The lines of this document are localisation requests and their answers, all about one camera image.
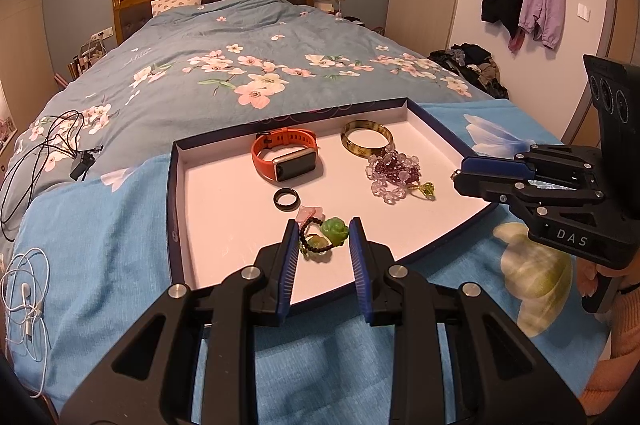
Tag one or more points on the dotted white pillow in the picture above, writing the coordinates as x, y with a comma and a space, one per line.
175, 2

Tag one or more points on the orange smartwatch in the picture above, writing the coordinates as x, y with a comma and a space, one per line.
295, 165

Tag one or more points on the pile of dark clothes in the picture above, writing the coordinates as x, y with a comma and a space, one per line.
470, 65

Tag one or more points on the black charger plug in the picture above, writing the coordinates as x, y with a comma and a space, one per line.
82, 165

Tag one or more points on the dark pink scarf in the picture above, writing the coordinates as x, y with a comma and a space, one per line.
517, 40

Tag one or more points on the nightstand clutter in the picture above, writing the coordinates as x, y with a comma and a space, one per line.
87, 57

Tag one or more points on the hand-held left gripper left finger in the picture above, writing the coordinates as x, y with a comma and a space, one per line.
289, 275

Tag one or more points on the white wall switch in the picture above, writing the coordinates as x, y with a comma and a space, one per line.
583, 10

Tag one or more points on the person's right hand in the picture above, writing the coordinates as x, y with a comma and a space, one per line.
586, 282

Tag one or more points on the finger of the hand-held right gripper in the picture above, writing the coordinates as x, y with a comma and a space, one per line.
480, 190
492, 167

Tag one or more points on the amber bangle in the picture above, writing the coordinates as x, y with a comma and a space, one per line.
346, 141

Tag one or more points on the grey floral duvet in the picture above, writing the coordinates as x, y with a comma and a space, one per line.
200, 45

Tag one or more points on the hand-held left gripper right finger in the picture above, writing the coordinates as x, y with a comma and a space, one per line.
360, 277

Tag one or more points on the dark blue cardboard box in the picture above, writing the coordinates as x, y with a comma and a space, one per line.
225, 230

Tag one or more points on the person's right forearm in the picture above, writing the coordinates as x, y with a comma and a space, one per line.
625, 355

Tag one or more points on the pink charm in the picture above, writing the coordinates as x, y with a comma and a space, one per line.
312, 212

